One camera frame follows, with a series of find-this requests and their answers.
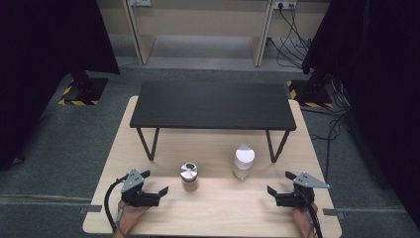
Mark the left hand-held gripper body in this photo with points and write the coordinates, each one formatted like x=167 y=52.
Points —
x=132 y=181

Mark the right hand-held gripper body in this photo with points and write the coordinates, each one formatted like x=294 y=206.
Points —
x=305 y=185

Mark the brown spice jar silver lid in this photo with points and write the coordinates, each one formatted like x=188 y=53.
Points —
x=189 y=177

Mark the clear jar white lid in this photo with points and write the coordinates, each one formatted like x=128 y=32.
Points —
x=243 y=161

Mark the black shelf with metal legs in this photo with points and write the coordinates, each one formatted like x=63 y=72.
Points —
x=211 y=105

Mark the person's right hand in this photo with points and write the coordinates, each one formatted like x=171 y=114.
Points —
x=302 y=219

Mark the person's left hand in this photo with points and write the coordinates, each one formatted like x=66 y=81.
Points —
x=130 y=216

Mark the grey floor tape piece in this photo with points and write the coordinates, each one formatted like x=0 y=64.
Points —
x=333 y=213
x=91 y=209

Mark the black stand base hazard tape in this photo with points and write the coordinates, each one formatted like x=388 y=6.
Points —
x=86 y=90
x=310 y=94

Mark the black curtain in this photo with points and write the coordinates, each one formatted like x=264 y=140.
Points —
x=379 y=82
x=43 y=66

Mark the beige wooden partition panel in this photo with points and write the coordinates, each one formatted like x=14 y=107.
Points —
x=142 y=39
x=261 y=43

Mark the white wall outlet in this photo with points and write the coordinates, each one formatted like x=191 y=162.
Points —
x=285 y=4
x=141 y=2

